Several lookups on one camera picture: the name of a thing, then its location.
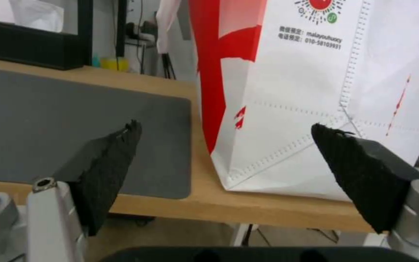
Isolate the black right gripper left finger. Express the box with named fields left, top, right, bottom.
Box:
left=0, top=119, right=143, bottom=262

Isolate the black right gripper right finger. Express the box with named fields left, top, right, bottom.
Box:
left=311, top=123, right=419, bottom=261

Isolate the white and red takeout bag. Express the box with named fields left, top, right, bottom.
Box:
left=156, top=0, right=419, bottom=203

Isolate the grey desk mat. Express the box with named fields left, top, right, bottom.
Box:
left=0, top=66, right=193, bottom=200

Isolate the yellow and teal small toy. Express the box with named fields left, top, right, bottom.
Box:
left=92, top=53, right=129, bottom=72

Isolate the white table leg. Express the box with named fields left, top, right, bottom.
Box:
left=232, top=222, right=258, bottom=247

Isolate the black monitor stand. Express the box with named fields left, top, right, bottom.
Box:
left=61, top=0, right=128, bottom=67

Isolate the black tissue box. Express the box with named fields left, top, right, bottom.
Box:
left=0, top=19, right=85, bottom=71

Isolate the white tissue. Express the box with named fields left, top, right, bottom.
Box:
left=8, top=0, right=65, bottom=34

